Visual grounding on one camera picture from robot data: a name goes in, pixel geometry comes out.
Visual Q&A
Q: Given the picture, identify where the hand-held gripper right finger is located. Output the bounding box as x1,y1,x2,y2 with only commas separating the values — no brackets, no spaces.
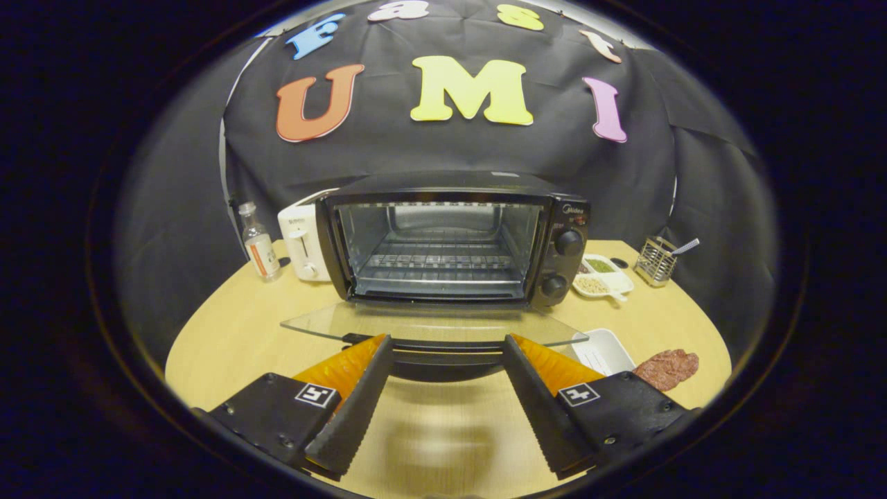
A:
502,334,701,480

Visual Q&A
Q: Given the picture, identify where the white bread toaster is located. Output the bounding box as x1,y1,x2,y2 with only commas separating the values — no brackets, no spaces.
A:
277,189,340,282

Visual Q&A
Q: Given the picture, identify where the brown meat steak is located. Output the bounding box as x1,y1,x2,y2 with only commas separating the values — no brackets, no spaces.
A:
632,349,700,392

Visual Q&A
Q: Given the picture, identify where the metal mesh utensil holder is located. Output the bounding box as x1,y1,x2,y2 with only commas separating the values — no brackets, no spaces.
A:
633,236,678,288

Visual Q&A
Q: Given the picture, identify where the white divided grain dish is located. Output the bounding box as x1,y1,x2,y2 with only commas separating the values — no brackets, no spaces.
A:
572,254,635,303

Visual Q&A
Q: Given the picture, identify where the black toaster oven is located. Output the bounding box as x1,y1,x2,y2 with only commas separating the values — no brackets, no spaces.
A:
281,171,591,383

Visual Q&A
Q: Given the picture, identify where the white plastic tray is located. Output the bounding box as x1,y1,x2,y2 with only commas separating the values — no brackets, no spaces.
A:
565,329,636,377

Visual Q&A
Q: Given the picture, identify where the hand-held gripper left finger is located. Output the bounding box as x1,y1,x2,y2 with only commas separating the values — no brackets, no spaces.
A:
191,334,394,481

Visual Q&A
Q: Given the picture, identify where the clear glass bottle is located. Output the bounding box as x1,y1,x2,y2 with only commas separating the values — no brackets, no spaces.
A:
238,202,281,281

